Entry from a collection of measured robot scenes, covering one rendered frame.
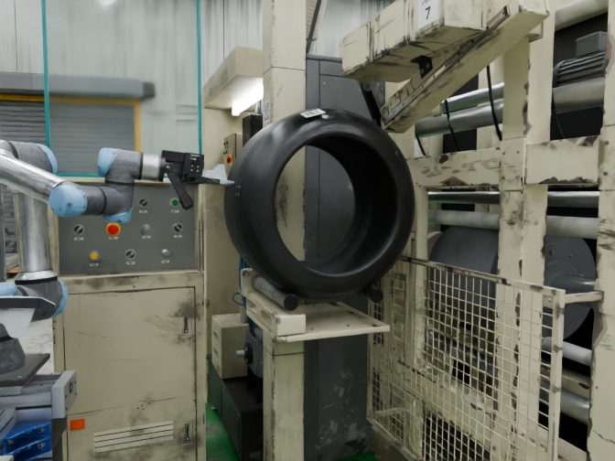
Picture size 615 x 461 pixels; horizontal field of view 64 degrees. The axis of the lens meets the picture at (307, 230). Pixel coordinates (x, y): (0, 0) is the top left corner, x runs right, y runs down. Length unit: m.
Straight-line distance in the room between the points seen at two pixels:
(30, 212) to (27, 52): 10.00
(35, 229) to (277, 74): 0.93
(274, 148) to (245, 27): 10.00
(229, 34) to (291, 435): 9.94
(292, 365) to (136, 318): 0.62
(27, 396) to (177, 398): 0.69
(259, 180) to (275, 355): 0.75
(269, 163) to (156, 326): 0.93
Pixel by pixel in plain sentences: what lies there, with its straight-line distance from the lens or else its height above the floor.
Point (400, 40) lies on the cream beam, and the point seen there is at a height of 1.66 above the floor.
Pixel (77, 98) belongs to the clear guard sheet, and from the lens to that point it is 2.02.
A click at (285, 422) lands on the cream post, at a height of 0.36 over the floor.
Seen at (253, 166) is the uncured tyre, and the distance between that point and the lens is 1.36.
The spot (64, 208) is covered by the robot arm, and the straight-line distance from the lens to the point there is 1.29.
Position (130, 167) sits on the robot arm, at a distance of 1.38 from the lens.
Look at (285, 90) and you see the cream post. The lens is 1.80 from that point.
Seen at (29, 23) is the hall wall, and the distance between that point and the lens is 11.72.
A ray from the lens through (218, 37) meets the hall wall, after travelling 11.22.
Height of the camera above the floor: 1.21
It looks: 4 degrees down
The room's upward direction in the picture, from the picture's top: straight up
